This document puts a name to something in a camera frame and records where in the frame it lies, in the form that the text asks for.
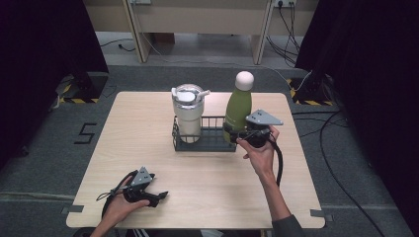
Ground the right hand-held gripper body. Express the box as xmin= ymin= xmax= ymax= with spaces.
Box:
xmin=236 ymin=109 xmax=285 ymax=149

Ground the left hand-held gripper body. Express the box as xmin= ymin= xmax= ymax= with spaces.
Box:
xmin=123 ymin=166 xmax=159 ymax=208

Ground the dark wire basket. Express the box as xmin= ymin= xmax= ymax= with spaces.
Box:
xmin=171 ymin=115 xmax=238 ymax=153

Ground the green bottle with white cap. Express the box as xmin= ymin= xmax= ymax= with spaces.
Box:
xmin=222 ymin=70 xmax=255 ymax=144

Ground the person's left hand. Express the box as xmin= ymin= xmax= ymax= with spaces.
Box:
xmin=104 ymin=189 xmax=151 ymax=227

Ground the person's right hand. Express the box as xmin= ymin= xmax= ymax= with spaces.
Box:
xmin=236 ymin=126 xmax=281 ymax=181

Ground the white tumbler with lid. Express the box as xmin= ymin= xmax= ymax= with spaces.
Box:
xmin=170 ymin=83 xmax=211 ymax=144

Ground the yellow black striped stand base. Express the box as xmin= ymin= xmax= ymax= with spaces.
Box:
xmin=285 ymin=76 xmax=336 ymax=108
xmin=54 ymin=72 xmax=110 ymax=105

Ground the grey tape piece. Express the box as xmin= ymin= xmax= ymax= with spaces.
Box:
xmin=309 ymin=208 xmax=334 ymax=222
xmin=60 ymin=204 xmax=85 ymax=215

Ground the beige wooden desk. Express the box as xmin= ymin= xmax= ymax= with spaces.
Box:
xmin=82 ymin=0 xmax=320 ymax=65

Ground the black curtain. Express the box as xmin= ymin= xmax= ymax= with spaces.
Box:
xmin=294 ymin=0 xmax=419 ymax=229
xmin=0 ymin=0 xmax=110 ymax=170

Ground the white power strip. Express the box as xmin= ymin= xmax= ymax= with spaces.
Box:
xmin=273 ymin=0 xmax=297 ymax=9

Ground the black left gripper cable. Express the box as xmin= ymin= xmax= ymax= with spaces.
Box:
xmin=96 ymin=169 xmax=139 ymax=219

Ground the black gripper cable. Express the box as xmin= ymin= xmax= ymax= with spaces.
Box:
xmin=269 ymin=136 xmax=285 ymax=188
xmin=96 ymin=169 xmax=139 ymax=219

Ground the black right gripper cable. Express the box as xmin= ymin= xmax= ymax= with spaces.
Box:
xmin=269 ymin=136 xmax=285 ymax=188

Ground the long black floor cable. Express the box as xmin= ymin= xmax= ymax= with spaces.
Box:
xmin=291 ymin=110 xmax=387 ymax=237

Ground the bundle of black cables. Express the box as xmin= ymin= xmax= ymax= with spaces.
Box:
xmin=265 ymin=2 xmax=302 ymax=66

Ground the short black floor cable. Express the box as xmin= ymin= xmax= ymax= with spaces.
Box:
xmin=99 ymin=38 xmax=136 ymax=53

